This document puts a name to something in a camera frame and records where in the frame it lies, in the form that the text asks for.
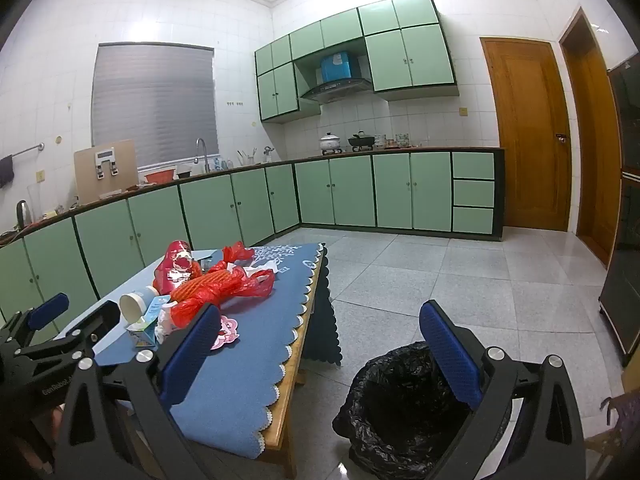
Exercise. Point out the metal towel rail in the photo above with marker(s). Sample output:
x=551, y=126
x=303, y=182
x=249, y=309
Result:
x=27, y=150

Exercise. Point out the dark hanging towel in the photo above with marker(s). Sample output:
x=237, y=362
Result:
x=6, y=172

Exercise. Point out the bin with black bag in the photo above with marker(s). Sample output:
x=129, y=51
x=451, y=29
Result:
x=400, y=400

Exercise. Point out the glass jars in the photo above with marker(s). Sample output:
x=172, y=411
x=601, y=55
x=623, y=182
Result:
x=392, y=141

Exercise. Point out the blue box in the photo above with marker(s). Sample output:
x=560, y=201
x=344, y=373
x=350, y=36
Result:
x=339, y=67

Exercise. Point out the red paper cup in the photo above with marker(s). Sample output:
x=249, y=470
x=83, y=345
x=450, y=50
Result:
x=172, y=260

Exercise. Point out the black wok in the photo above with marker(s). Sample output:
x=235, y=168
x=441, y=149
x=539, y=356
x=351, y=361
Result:
x=361, y=141

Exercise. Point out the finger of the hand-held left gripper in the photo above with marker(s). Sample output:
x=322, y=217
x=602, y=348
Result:
x=47, y=310
x=100, y=317

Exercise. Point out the metal sink faucet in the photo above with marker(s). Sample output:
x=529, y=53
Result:
x=201, y=145

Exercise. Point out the green wall cabinets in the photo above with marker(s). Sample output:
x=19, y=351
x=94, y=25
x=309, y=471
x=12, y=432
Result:
x=390, y=55

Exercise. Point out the red basin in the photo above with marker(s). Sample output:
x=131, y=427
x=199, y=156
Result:
x=159, y=176

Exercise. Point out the white cooking pot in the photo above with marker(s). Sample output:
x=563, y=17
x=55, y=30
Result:
x=331, y=144

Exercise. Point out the red foam fruit net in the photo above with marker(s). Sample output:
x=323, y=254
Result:
x=202, y=282

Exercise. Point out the blue white drink carton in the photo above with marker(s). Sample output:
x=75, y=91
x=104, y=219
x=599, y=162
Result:
x=142, y=332

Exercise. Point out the white tissue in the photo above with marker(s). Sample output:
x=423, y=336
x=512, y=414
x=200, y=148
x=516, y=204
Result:
x=260, y=272

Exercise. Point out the grey window blind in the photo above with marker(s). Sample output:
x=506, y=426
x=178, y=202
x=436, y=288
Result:
x=155, y=105

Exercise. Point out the pink wrapper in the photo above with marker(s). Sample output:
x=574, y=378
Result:
x=226, y=332

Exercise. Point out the blue printed table mat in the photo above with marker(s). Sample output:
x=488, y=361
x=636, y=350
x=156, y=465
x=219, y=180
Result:
x=250, y=360

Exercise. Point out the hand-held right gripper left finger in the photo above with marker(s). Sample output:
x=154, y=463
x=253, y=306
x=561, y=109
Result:
x=192, y=352

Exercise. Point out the wooden door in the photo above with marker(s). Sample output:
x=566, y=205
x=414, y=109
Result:
x=525, y=135
x=595, y=160

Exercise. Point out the black range hood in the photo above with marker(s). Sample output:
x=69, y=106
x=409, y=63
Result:
x=335, y=89

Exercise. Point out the dark glass cabinet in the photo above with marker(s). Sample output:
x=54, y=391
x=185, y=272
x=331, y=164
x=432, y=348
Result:
x=625, y=210

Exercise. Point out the wooden table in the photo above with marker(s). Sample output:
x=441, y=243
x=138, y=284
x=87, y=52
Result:
x=292, y=375

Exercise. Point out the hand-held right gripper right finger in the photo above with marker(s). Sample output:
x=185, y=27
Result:
x=450, y=355

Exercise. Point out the red plastic bag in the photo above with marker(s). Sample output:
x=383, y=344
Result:
x=250, y=285

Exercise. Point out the green base cabinets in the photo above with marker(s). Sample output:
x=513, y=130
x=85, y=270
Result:
x=350, y=195

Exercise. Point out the wooden cutting board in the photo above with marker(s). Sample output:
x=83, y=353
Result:
x=85, y=175

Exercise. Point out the utensil holder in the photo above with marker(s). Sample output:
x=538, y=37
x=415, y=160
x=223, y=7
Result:
x=246, y=158

